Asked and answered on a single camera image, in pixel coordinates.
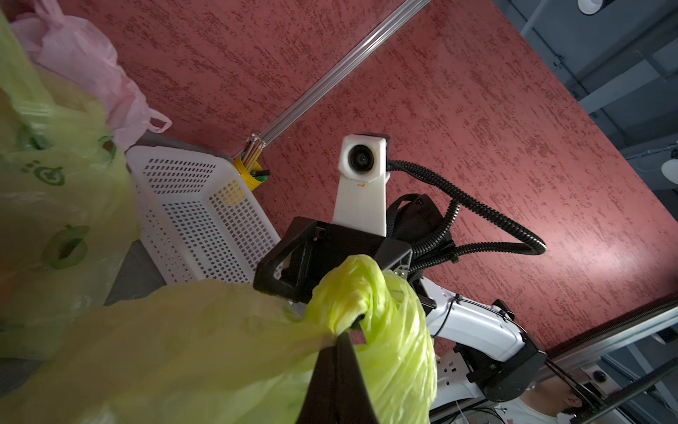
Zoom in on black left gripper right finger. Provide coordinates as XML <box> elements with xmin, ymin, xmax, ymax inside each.
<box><xmin>341</xmin><ymin>333</ymin><xmax>379</xmax><ymax>424</ymax></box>

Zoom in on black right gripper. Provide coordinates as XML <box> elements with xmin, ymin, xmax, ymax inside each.
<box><xmin>252</xmin><ymin>194</ymin><xmax>456</xmax><ymax>305</ymax></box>

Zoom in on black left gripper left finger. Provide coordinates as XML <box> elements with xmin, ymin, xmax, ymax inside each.
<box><xmin>296</xmin><ymin>333</ymin><xmax>350</xmax><ymax>424</ymax></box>

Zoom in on pink plastic bag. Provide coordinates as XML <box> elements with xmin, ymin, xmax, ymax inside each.
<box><xmin>11</xmin><ymin>1</ymin><xmax>172</xmax><ymax>150</ymax></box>

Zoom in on green avocado plastic bag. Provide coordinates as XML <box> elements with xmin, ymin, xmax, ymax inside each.
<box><xmin>1</xmin><ymin>20</ymin><xmax>139</xmax><ymax>360</ymax></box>

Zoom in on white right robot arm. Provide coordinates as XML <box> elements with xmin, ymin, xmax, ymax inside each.
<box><xmin>254</xmin><ymin>194</ymin><xmax>546</xmax><ymax>401</ymax></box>

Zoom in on yellow pencil cup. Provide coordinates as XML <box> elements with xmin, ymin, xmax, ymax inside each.
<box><xmin>233</xmin><ymin>158</ymin><xmax>271</xmax><ymax>191</ymax></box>

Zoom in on white plastic basket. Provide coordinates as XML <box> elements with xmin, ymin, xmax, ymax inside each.
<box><xmin>126</xmin><ymin>146</ymin><xmax>280</xmax><ymax>285</ymax></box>

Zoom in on colored pencils bundle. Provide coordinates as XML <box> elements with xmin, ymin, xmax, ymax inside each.
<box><xmin>240</xmin><ymin>134</ymin><xmax>265</xmax><ymax>172</ymax></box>

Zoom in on person in white shirt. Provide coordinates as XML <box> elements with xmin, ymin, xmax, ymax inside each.
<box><xmin>495</xmin><ymin>376</ymin><xmax>589</xmax><ymax>424</ymax></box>

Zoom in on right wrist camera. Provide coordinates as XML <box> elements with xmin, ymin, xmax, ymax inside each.
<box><xmin>332</xmin><ymin>134</ymin><xmax>389</xmax><ymax>237</ymax></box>

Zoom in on right aluminium corner post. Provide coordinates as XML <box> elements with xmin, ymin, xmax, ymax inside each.
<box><xmin>258</xmin><ymin>0</ymin><xmax>429</xmax><ymax>148</ymax></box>

